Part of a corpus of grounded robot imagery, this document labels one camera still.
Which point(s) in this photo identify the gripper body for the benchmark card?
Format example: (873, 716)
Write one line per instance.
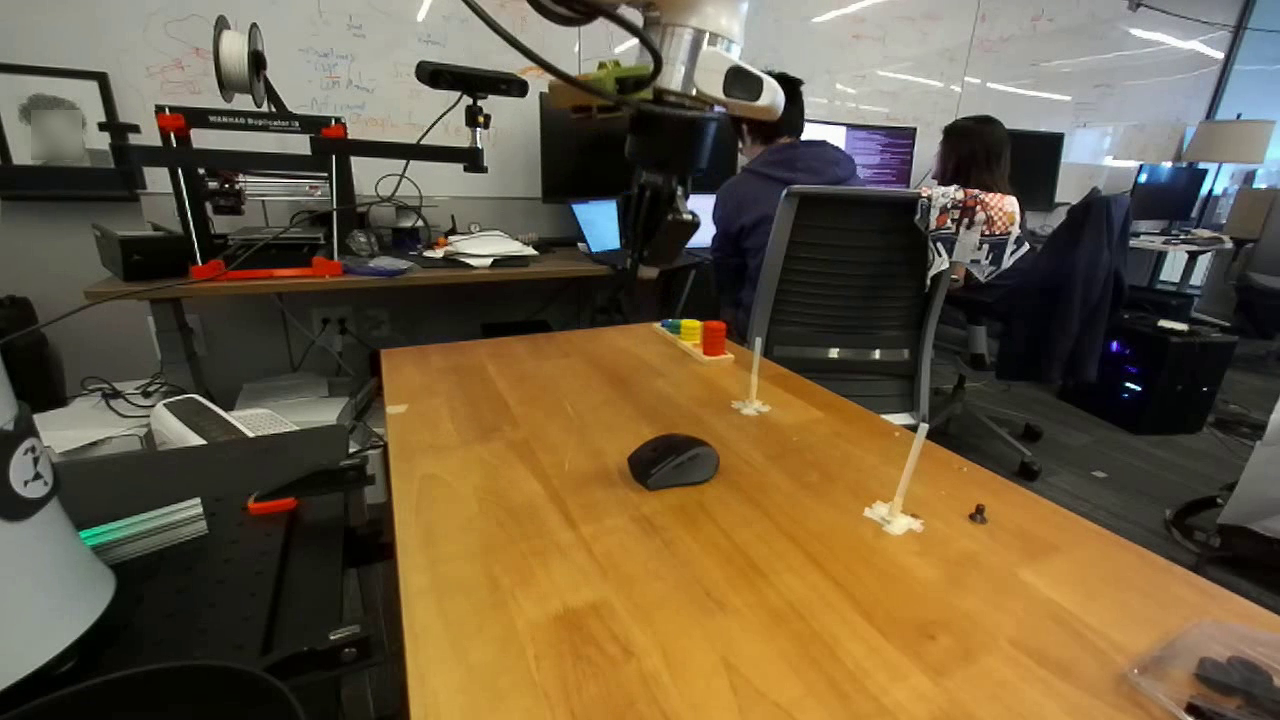
(672, 140)

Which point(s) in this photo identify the black computer mouse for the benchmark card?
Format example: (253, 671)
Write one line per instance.
(672, 462)

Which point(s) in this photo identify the black computer tower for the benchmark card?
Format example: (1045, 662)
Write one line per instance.
(1150, 375)

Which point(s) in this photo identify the large black monitor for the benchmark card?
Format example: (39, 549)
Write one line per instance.
(585, 150)

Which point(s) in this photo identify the person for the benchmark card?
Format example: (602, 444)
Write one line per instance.
(975, 165)
(770, 190)

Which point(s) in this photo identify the open laptop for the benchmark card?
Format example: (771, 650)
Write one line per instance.
(598, 225)

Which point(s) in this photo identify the stack of yellow discs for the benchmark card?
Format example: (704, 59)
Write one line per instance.
(690, 330)

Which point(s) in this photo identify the stack of red discs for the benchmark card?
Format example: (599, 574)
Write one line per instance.
(713, 338)

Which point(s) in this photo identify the wooden peg board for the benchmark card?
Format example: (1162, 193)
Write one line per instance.
(694, 352)

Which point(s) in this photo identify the lit monitor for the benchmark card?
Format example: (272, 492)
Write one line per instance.
(885, 155)

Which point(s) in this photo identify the pile of white papers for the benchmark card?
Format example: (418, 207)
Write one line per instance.
(480, 246)

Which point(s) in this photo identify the grey office chair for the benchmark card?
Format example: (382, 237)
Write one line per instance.
(850, 290)

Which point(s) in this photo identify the dark monitor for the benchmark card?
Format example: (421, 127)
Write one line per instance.
(1035, 168)

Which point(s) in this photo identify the black and red 3d printer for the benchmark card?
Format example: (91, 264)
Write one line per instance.
(260, 122)

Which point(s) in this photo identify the office chair with dark jacket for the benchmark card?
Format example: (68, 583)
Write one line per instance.
(1070, 280)

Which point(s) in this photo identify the white filament spool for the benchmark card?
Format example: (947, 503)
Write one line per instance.
(238, 60)

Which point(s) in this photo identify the white box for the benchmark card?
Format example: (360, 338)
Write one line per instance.
(300, 400)

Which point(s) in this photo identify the black screw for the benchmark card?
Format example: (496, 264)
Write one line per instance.
(978, 515)

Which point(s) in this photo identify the small black monitor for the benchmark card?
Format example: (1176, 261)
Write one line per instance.
(1168, 192)

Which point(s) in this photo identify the orange and black clamp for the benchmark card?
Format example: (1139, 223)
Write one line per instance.
(300, 492)

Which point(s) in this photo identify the black box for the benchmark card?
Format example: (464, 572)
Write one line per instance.
(135, 250)

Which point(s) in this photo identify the white lamp shade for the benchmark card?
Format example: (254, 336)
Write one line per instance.
(1228, 142)

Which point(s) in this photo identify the dark grey box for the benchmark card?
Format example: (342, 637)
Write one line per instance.
(200, 470)

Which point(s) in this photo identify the framed picture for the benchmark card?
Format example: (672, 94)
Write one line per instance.
(55, 125)

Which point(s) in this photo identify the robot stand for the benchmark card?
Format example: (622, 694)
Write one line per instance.
(220, 590)

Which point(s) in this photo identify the black backpack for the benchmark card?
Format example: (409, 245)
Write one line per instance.
(25, 350)

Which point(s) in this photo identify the clear bag of black parts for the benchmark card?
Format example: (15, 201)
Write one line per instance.
(1215, 675)

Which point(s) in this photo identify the short white plastic post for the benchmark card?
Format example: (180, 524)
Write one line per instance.
(754, 380)

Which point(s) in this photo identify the wall socket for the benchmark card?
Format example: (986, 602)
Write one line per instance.
(332, 321)

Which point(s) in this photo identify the tall white plastic post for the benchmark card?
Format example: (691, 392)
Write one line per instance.
(903, 490)

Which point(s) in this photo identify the aluminium rail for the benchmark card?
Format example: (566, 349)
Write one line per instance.
(150, 528)

